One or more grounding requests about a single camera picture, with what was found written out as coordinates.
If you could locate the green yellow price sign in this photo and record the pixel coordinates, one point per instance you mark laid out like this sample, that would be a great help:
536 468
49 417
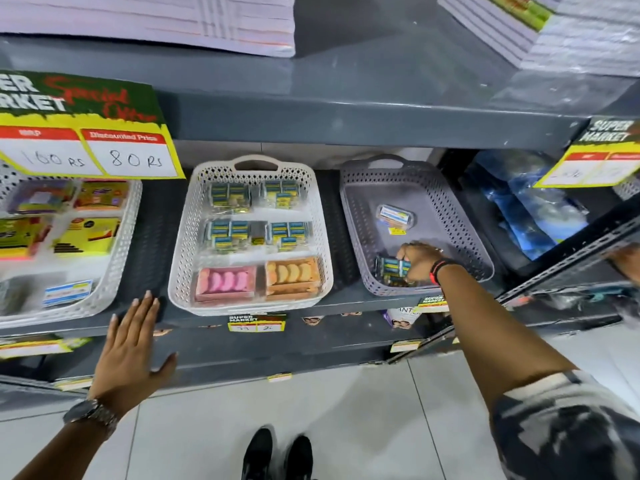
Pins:
590 164
75 144

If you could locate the black left shoe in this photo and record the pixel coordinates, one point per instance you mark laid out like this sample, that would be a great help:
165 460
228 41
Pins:
257 454

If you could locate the yellow sticker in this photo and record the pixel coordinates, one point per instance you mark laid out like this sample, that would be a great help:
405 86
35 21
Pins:
397 231

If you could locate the black right shoe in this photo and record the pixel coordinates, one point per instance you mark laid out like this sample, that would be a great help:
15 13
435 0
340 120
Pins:
298 459

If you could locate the grey perforated rack upright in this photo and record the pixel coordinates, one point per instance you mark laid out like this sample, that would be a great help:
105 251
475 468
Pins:
575 249

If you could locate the silver wristwatch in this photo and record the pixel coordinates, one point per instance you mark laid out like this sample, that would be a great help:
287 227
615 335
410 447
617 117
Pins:
92 414

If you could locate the stack of green-cover notebooks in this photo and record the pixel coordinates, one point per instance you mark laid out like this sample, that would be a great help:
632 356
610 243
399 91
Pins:
500 24

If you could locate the person's left hand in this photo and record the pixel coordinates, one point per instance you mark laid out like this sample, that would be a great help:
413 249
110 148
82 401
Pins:
127 364

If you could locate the grey metal shelf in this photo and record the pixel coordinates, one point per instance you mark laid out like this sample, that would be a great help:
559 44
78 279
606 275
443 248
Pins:
350 69

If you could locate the white plastic basket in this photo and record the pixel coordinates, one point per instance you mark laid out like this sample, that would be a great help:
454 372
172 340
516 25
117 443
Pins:
115 274
255 254

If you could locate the white orange sachet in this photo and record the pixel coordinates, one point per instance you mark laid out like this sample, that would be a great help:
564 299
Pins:
400 317
313 320

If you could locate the black shoe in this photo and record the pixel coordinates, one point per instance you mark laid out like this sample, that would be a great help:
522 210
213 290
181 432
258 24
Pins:
257 454
298 459

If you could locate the small yellow price tag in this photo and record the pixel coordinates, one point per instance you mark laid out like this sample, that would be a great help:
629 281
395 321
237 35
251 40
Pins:
35 348
72 383
256 323
406 346
280 377
433 304

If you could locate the pile of blue plastic packets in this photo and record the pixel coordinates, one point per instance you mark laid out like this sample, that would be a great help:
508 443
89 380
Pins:
530 209

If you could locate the grey plastic basket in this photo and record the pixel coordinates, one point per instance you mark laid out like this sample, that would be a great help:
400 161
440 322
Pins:
440 214

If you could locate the person's right hand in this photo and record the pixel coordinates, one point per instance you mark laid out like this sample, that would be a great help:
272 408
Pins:
425 257

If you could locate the person's right forearm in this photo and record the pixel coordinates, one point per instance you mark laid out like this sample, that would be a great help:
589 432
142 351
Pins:
490 329

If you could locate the stack of pink-edged notebooks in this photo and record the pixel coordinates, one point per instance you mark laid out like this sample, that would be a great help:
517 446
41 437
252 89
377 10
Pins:
150 19

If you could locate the red black wristband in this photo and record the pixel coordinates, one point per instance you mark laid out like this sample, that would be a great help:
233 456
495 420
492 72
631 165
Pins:
440 269

